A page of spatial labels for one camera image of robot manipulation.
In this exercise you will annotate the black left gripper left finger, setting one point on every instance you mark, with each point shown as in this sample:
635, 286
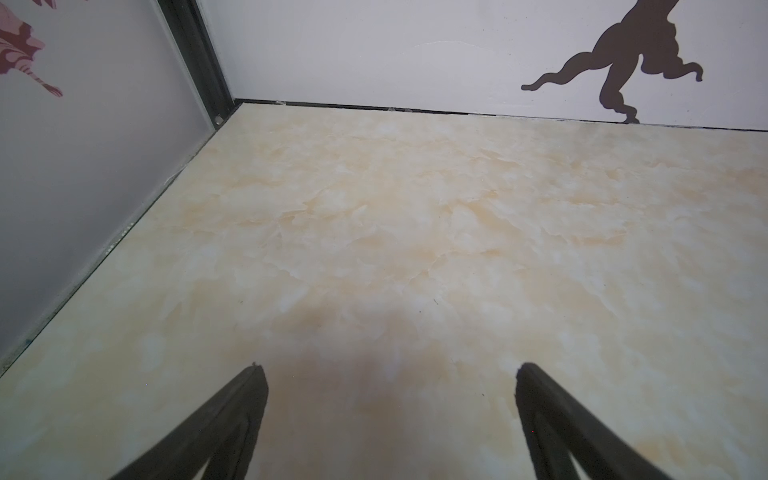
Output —
217, 440

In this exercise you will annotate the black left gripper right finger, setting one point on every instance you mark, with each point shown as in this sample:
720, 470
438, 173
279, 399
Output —
561, 433

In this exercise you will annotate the black corner frame post left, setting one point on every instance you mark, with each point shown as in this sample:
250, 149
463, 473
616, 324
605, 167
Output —
188, 29

